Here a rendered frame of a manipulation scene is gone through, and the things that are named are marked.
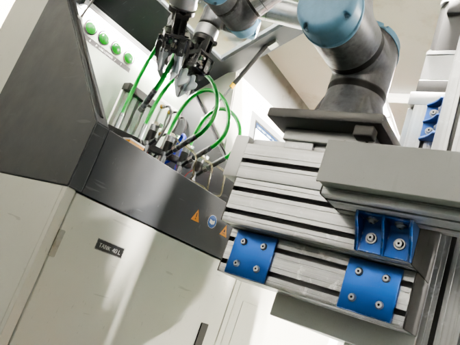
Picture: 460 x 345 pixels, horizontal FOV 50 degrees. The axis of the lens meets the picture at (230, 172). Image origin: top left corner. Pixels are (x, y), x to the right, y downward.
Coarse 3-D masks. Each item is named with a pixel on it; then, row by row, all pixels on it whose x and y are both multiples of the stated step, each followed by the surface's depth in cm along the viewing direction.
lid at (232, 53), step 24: (96, 0) 168; (120, 0) 168; (144, 0) 169; (168, 0) 172; (120, 24) 177; (144, 24) 178; (192, 24) 182; (264, 24) 185; (216, 48) 193; (240, 48) 193; (216, 72) 201
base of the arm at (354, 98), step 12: (336, 84) 94; (348, 84) 92; (360, 84) 91; (372, 84) 92; (324, 96) 96; (336, 96) 92; (348, 96) 90; (360, 96) 90; (372, 96) 91; (384, 96) 94; (324, 108) 91; (336, 108) 89; (348, 108) 89; (360, 108) 90; (372, 108) 90
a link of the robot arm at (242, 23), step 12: (240, 0) 122; (252, 0) 122; (264, 0) 122; (276, 0) 122; (228, 12) 122; (240, 12) 123; (252, 12) 123; (264, 12) 125; (228, 24) 125; (240, 24) 125; (252, 24) 127; (240, 36) 129
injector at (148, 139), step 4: (152, 124) 155; (152, 128) 155; (156, 128) 155; (148, 132) 155; (152, 132) 154; (156, 132) 155; (148, 136) 154; (152, 136) 154; (144, 140) 154; (148, 140) 154; (152, 140) 153; (156, 140) 153; (144, 144) 154; (148, 144) 154; (152, 144) 154; (148, 148) 154
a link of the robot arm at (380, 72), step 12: (384, 36) 92; (396, 36) 96; (384, 48) 91; (396, 48) 96; (372, 60) 90; (384, 60) 92; (396, 60) 97; (336, 72) 94; (348, 72) 92; (360, 72) 92; (372, 72) 92; (384, 72) 93; (384, 84) 93
